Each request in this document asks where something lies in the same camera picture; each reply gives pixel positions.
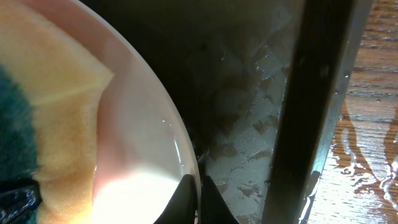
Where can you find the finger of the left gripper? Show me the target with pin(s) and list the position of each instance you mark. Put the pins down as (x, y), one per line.
(20, 199)

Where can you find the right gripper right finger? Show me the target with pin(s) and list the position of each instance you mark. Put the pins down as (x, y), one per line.
(214, 210)

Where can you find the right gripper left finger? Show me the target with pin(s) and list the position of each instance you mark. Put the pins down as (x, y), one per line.
(182, 206)

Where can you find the white plate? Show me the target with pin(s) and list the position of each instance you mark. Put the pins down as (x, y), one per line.
(143, 146)

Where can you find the green and yellow sponge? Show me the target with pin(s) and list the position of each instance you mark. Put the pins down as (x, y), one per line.
(50, 91)

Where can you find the large brown serving tray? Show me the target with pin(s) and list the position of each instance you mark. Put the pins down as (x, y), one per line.
(259, 84)

